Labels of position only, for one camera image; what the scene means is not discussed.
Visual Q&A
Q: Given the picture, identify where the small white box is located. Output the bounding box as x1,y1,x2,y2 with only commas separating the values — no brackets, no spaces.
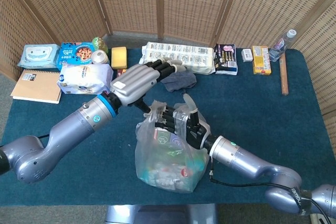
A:
241,48,253,63

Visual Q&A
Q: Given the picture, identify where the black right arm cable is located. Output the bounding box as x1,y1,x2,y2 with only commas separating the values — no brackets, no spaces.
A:
209,155,333,224

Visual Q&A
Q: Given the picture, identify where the white lavender tissue pack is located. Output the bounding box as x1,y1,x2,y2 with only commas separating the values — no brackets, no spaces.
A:
56,63,114,96

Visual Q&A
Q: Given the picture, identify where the grey cloth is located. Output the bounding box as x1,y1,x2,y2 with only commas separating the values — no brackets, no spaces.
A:
160,71,197,96

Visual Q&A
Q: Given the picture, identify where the clear water bottle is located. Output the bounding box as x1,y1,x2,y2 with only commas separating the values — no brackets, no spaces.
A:
268,29,298,62

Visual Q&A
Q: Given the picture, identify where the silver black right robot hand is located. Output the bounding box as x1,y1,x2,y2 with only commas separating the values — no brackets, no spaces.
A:
154,93,212,149

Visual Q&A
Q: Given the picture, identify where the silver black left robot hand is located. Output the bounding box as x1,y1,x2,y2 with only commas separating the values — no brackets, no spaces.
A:
109,57,188,114

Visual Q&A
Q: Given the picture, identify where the teal snack package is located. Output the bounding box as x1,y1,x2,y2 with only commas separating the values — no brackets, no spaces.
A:
138,165,200,193

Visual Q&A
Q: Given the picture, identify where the yellow box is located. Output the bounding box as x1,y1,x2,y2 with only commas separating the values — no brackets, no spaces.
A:
252,45,272,76

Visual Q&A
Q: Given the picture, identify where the wooden stick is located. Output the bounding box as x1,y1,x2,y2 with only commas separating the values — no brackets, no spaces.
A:
279,52,289,96

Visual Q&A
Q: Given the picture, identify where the brown spiral notebook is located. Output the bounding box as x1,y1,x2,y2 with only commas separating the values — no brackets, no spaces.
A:
10,69,62,104

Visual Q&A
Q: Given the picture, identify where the yellow sponge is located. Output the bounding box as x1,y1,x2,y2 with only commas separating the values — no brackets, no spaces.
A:
111,46,129,70

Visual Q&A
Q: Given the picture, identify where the dark battery package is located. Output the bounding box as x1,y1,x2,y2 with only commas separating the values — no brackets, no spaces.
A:
214,43,238,76

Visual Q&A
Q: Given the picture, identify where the clear plastic shopping bag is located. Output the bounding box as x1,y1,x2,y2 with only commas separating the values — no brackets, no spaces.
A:
134,100,211,194

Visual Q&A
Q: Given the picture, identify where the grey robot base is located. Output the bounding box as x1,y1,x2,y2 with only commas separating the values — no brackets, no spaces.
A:
104,204,218,224

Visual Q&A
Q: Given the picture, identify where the blue cookie package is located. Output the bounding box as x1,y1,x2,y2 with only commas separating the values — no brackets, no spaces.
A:
56,41,94,70

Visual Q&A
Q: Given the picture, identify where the blue carpet table cover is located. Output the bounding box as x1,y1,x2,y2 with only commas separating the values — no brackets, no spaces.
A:
0,48,333,206

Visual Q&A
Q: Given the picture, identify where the long white paper roll pack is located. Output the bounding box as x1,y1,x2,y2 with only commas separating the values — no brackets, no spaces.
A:
138,41,216,76

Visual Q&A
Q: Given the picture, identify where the multicolour box in bag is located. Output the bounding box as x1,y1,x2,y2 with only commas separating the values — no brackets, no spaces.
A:
154,128,185,146

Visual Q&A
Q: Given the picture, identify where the light blue wet wipes pack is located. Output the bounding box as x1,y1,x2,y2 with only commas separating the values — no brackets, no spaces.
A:
17,44,60,69

